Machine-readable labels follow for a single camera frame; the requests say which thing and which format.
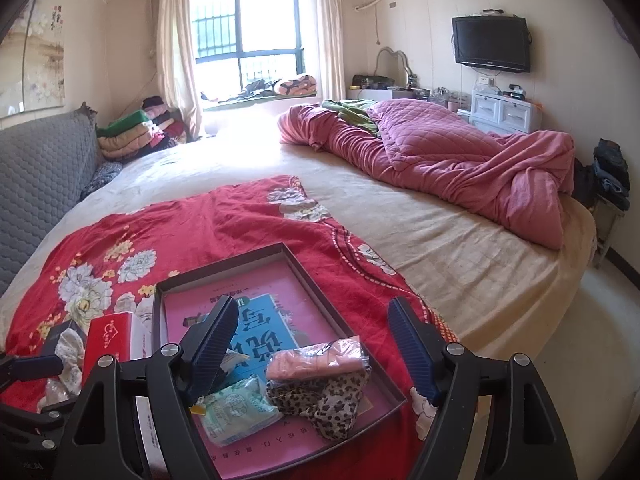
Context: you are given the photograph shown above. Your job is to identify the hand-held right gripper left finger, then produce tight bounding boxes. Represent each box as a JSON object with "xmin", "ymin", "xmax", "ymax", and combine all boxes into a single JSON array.
[{"xmin": 55, "ymin": 296, "xmax": 241, "ymax": 480}]

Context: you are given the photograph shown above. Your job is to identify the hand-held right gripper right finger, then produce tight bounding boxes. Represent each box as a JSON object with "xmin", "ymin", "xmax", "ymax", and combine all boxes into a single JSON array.
[{"xmin": 388, "ymin": 297, "xmax": 576, "ymax": 480}]

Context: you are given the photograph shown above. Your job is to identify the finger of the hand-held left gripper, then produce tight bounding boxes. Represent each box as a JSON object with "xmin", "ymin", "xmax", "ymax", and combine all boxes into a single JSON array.
[
  {"xmin": 0, "ymin": 402, "xmax": 76, "ymax": 456},
  {"xmin": 0, "ymin": 354, "xmax": 64, "ymax": 387}
]

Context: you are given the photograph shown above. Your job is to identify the green wet wipes packet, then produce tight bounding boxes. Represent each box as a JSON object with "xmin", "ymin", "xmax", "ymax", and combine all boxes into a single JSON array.
[{"xmin": 192, "ymin": 374, "xmax": 284, "ymax": 449}]

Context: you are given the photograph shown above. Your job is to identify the shallow cardboard box tray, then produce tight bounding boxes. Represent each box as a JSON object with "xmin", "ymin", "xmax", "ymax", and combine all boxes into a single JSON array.
[{"xmin": 152, "ymin": 242, "xmax": 409, "ymax": 480}]

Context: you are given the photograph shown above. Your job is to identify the red tissue pack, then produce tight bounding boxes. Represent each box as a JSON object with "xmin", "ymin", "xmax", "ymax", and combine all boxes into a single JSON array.
[{"xmin": 81, "ymin": 311, "xmax": 168, "ymax": 480}]

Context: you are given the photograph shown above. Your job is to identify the pink cloth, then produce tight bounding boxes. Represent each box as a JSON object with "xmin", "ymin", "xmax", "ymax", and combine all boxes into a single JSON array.
[{"xmin": 266, "ymin": 338, "xmax": 371, "ymax": 382}]

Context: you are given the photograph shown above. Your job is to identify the leopard print cloth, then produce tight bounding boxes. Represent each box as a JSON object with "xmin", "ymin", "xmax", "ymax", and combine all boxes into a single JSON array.
[{"xmin": 265, "ymin": 367, "xmax": 374, "ymax": 442}]

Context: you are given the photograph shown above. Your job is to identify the white floral cloth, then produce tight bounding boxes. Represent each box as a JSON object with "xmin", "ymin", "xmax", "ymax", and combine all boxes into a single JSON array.
[{"xmin": 54, "ymin": 332, "xmax": 87, "ymax": 394}]

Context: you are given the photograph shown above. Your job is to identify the red floral blanket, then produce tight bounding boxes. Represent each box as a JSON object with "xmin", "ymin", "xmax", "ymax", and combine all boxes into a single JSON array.
[{"xmin": 5, "ymin": 175, "xmax": 462, "ymax": 480}]

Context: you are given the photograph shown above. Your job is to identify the grey quilted headboard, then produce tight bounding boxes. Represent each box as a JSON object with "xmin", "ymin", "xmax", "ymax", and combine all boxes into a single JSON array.
[{"xmin": 0, "ymin": 102, "xmax": 109, "ymax": 297}]

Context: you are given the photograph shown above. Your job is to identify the pink quilt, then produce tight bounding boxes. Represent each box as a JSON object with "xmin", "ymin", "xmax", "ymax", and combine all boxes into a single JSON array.
[{"xmin": 276, "ymin": 99, "xmax": 577, "ymax": 252}]

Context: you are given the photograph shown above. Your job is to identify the dark patterned pillow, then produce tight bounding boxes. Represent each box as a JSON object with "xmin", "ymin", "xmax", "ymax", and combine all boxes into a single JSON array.
[{"xmin": 80, "ymin": 161, "xmax": 124, "ymax": 202}]

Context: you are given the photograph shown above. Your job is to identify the stack of folded clothes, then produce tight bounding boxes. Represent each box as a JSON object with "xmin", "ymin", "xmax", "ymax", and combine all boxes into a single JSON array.
[{"xmin": 96, "ymin": 96, "xmax": 189, "ymax": 164}]

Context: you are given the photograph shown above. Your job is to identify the green cloth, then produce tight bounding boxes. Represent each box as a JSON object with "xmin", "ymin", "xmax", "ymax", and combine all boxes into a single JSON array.
[{"xmin": 321, "ymin": 99, "xmax": 382, "ymax": 137}]

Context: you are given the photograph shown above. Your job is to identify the white drawer cabinet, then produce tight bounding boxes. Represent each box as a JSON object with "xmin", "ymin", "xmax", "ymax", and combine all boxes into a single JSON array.
[{"xmin": 470, "ymin": 87, "xmax": 544, "ymax": 136}]

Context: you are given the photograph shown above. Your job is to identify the dark clothes on sill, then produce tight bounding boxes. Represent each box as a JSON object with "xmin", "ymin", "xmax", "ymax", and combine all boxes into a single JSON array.
[{"xmin": 240, "ymin": 79, "xmax": 277, "ymax": 97}]

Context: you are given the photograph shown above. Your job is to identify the pile of dark clothes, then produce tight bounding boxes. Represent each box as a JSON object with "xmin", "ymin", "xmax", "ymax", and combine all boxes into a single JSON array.
[{"xmin": 592, "ymin": 138, "xmax": 632, "ymax": 212}]

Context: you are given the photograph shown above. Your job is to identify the patterned cushion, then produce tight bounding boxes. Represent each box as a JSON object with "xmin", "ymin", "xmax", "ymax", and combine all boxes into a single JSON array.
[{"xmin": 272, "ymin": 74, "xmax": 319, "ymax": 97}]

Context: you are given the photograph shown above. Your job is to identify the cream curtain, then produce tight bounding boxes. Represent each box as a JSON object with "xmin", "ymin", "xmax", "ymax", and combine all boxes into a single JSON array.
[
  {"xmin": 306, "ymin": 0, "xmax": 349, "ymax": 104},
  {"xmin": 156, "ymin": 0, "xmax": 204, "ymax": 139}
]

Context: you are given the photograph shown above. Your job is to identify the vanity mirror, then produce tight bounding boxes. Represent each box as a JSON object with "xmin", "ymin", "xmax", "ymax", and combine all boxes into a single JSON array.
[{"xmin": 375, "ymin": 46, "xmax": 417, "ymax": 89}]

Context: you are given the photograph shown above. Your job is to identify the barred window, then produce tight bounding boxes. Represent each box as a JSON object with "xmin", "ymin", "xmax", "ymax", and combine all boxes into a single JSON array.
[{"xmin": 189, "ymin": 0, "xmax": 307, "ymax": 95}]

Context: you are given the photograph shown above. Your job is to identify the black television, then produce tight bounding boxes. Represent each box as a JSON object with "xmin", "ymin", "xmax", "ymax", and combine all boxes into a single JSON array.
[{"xmin": 451, "ymin": 15, "xmax": 532, "ymax": 74}]

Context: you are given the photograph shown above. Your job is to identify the floral wall art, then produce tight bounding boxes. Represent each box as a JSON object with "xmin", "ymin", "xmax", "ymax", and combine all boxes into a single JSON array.
[{"xmin": 0, "ymin": 0, "xmax": 67, "ymax": 121}]

